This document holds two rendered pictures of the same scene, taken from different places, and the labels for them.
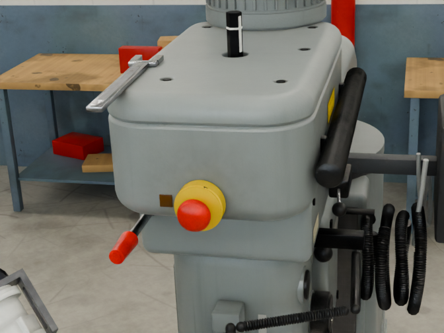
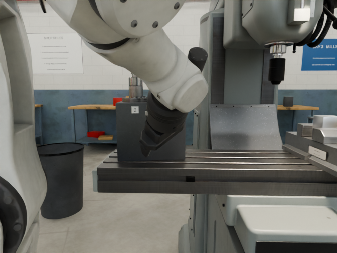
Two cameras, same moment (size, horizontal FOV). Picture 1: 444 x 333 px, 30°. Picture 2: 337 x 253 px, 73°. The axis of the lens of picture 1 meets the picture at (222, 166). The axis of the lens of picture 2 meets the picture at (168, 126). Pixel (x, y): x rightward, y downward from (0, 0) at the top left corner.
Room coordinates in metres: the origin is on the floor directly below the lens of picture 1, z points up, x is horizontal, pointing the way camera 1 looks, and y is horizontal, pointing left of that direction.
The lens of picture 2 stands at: (0.47, 0.46, 1.16)
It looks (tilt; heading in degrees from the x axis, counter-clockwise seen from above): 9 degrees down; 348
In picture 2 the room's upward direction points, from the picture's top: straight up
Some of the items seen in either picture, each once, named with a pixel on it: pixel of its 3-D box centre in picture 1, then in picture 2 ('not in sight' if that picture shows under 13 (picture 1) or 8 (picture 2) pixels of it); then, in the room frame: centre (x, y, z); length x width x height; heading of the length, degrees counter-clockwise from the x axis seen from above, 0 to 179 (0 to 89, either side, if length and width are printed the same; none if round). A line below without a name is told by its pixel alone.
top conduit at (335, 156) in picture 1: (342, 117); not in sight; (1.13, -0.18, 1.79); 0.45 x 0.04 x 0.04; 166
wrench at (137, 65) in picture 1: (124, 80); not in sight; (1.00, 0.12, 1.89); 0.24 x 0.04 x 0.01; 169
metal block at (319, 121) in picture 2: not in sight; (326, 125); (1.09, -0.19, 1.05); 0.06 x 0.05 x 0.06; 78
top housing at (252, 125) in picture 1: (239, 106); not in sight; (1.15, -0.03, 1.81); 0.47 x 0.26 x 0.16; 166
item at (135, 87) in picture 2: not in sight; (135, 89); (1.25, 0.41, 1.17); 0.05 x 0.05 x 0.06
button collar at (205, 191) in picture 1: (199, 205); not in sight; (0.91, 0.03, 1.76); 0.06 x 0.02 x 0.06; 76
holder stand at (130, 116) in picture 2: not in sight; (151, 127); (1.25, 0.36, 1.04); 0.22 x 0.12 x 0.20; 83
